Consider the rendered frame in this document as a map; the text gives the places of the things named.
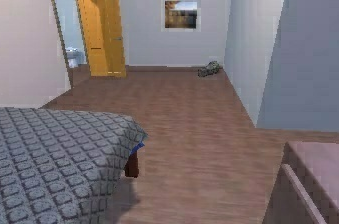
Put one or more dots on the green camouflage cloth heap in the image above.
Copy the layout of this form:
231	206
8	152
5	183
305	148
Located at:
209	69

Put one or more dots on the framed landscape picture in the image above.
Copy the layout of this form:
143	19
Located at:
180	14

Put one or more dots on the orange wooden room door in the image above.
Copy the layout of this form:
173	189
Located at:
103	36

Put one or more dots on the white toilet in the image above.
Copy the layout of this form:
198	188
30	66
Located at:
74	57

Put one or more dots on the bed with grey quilted cover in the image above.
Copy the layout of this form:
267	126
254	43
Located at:
40	160

